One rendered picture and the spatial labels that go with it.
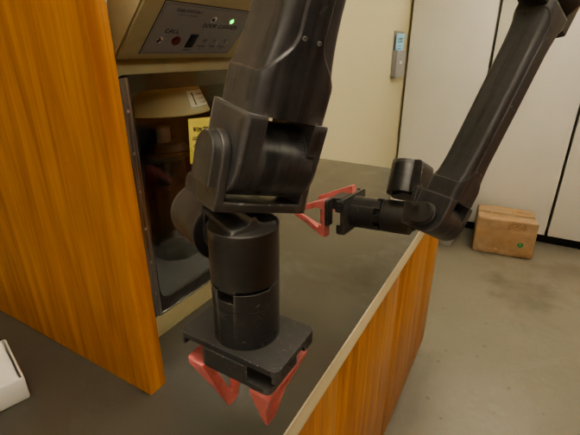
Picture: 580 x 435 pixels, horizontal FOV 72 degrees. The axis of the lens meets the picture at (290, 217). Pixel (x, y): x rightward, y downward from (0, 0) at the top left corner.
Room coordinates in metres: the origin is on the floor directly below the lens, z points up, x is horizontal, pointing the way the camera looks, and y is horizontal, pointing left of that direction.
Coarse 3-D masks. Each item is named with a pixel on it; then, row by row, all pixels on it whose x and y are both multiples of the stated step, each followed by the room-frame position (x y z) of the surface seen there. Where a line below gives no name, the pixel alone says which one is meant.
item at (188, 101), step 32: (160, 96) 0.63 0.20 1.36; (192, 96) 0.69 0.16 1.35; (160, 128) 0.62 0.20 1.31; (160, 160) 0.62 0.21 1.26; (160, 192) 0.61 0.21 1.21; (160, 224) 0.60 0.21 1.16; (160, 256) 0.59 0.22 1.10; (192, 256) 0.66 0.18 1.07; (160, 288) 0.59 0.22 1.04; (192, 288) 0.65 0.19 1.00
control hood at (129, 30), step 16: (112, 0) 0.55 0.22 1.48; (128, 0) 0.53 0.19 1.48; (144, 0) 0.53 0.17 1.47; (160, 0) 0.54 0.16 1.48; (176, 0) 0.56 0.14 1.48; (192, 0) 0.59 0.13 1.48; (208, 0) 0.61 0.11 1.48; (224, 0) 0.64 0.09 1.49; (240, 0) 0.66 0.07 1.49; (112, 16) 0.55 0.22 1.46; (128, 16) 0.54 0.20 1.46; (144, 16) 0.54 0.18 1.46; (112, 32) 0.55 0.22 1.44; (128, 32) 0.54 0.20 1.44; (144, 32) 0.56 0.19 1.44; (128, 48) 0.56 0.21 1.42
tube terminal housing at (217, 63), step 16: (128, 64) 0.60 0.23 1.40; (144, 64) 0.63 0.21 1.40; (160, 64) 0.65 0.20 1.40; (176, 64) 0.68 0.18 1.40; (192, 64) 0.71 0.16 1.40; (208, 64) 0.75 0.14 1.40; (224, 64) 0.79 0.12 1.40; (208, 288) 0.70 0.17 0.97; (192, 304) 0.66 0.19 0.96; (160, 320) 0.59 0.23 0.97; (176, 320) 0.62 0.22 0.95; (160, 336) 0.59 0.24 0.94
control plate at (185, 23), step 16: (160, 16) 0.56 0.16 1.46; (176, 16) 0.58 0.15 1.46; (192, 16) 0.61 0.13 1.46; (208, 16) 0.63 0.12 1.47; (224, 16) 0.66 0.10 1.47; (240, 16) 0.69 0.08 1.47; (160, 32) 0.58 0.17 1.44; (176, 32) 0.60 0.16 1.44; (192, 32) 0.63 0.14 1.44; (208, 32) 0.66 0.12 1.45; (224, 32) 0.69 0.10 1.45; (240, 32) 0.72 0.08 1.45; (144, 48) 0.58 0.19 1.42; (160, 48) 0.60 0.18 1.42; (176, 48) 0.63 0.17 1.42; (192, 48) 0.66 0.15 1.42; (208, 48) 0.69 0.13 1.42; (224, 48) 0.73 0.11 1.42
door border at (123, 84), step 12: (120, 84) 0.57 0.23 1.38; (132, 120) 0.58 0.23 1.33; (132, 132) 0.58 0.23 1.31; (132, 144) 0.58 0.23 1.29; (132, 156) 0.57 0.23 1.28; (132, 168) 0.57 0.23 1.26; (144, 192) 0.58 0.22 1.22; (144, 204) 0.58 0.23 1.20; (144, 216) 0.58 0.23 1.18; (144, 228) 0.57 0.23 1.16; (144, 240) 0.57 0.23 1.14; (156, 276) 0.58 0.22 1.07; (156, 288) 0.58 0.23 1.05; (156, 300) 0.58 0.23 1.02; (156, 312) 0.57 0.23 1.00
